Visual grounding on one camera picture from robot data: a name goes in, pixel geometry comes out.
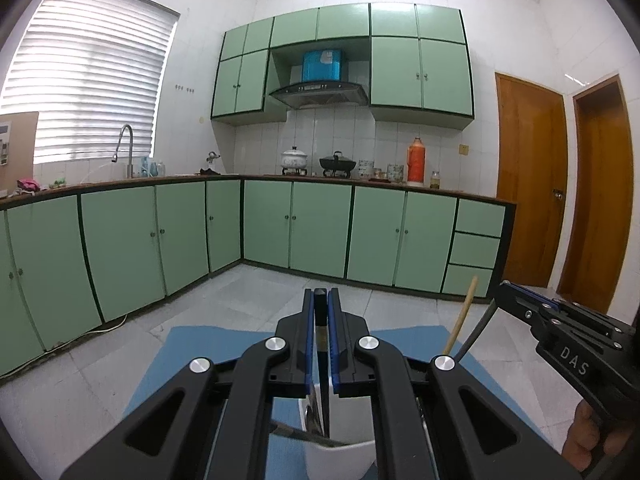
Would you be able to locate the orange thermos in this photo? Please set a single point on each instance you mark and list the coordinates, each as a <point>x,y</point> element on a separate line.
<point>415,162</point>

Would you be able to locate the white utensil holder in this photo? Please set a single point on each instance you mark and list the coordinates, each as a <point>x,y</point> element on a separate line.
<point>345,462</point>

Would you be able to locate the black wok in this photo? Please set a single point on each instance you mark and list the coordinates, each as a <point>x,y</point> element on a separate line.
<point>337,162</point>

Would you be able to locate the wooden door frame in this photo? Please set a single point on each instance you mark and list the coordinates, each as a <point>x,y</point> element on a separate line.
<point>575,200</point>

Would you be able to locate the bottles beside sink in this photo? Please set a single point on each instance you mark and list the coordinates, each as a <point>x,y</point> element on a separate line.
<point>151,167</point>

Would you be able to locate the white lidded pot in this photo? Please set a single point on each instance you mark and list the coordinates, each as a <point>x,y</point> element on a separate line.
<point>294,159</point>

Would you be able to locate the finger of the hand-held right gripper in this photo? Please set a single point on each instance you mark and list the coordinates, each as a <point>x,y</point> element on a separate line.
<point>575,312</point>
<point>520,310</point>

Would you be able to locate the white window blind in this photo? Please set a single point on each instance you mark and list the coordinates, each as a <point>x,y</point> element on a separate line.
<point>90,75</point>

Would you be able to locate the wall hooks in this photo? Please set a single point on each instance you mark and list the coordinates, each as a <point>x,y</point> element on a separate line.
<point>185,89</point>

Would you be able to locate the pink cloth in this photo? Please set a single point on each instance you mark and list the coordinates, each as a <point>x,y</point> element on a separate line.
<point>27,185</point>

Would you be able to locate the grey metal utensil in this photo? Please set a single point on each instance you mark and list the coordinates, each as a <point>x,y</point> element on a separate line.
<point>290,431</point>

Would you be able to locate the person's right hand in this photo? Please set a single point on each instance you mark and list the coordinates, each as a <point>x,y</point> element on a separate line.
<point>582,435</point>

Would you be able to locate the green drawer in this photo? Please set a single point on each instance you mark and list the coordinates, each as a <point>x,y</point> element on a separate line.
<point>467,280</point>
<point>475,250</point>
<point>480,217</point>

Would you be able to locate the blue mat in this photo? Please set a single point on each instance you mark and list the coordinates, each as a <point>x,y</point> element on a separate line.
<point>200,345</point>

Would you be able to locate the blue wrapped hood chimney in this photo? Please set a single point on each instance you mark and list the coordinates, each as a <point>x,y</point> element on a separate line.
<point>322,66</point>

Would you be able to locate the cardboard box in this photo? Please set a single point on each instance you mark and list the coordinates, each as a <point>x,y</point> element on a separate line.
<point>20,150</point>

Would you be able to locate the green base cabinet unit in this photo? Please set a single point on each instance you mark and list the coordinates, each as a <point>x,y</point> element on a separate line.
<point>125,250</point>

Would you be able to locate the wooden chopstick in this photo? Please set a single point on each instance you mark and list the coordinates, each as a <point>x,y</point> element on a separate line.
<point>462,315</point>

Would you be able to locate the black chopstick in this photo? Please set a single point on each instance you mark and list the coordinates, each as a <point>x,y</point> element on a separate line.
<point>477,332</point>

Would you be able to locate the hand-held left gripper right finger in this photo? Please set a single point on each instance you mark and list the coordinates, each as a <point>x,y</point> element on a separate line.
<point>334,360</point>

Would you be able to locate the black range hood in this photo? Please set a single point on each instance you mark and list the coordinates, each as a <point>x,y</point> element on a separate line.
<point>320,94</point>

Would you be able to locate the green wall cabinet unit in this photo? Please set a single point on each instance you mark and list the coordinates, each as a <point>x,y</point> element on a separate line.
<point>400,70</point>

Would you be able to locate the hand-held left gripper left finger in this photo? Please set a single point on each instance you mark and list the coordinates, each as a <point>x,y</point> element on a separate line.
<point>310,355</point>

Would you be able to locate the small jar with brown contents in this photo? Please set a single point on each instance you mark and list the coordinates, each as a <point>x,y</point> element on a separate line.
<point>435,181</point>

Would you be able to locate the metal kitchen faucet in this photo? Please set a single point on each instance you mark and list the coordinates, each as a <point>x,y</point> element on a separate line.
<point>129,155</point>

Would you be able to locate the closed wooden door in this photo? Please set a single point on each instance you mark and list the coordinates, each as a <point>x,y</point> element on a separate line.
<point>530,180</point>

